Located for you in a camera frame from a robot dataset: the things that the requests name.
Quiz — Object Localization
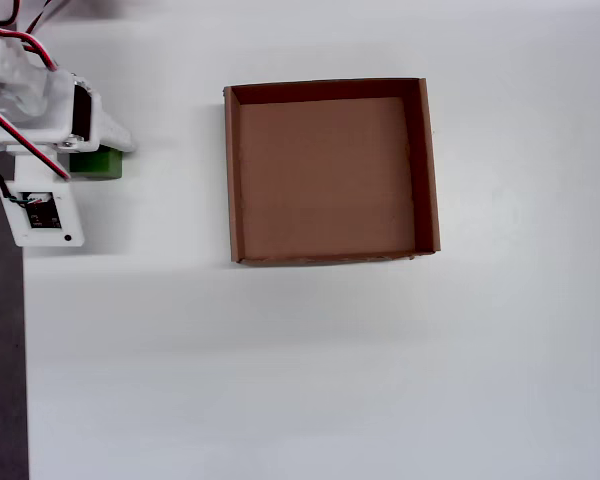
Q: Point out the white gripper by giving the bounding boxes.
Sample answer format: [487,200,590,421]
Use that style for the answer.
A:
[0,71,138,154]

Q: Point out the green cube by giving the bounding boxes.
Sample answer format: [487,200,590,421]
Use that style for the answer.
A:
[68,148,125,181]

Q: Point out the brown cardboard box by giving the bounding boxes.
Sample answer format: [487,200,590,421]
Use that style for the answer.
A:
[223,76,442,267]

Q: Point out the red white black servo cable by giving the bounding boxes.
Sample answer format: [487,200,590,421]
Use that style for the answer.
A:
[0,97,73,181]
[0,0,74,71]

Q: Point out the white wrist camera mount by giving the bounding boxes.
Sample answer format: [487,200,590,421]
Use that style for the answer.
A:
[0,149,86,249]

